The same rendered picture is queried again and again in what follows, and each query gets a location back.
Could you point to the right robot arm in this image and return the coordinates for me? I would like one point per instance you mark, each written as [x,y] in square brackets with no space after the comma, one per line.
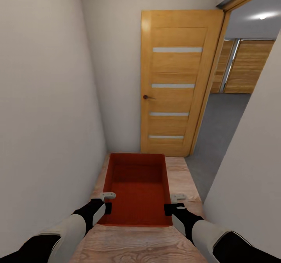
[217,244]

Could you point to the garage door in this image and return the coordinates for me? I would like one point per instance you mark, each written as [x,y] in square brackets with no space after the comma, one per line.
[246,68]

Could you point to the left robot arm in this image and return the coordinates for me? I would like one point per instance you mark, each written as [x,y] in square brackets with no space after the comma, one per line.
[57,243]

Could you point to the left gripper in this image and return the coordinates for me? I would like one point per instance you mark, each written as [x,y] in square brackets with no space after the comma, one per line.
[108,209]

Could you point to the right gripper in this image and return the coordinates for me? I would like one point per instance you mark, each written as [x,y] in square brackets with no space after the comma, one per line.
[168,208]

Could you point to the storage box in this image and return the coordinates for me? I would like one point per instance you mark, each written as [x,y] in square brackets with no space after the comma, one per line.
[141,186]

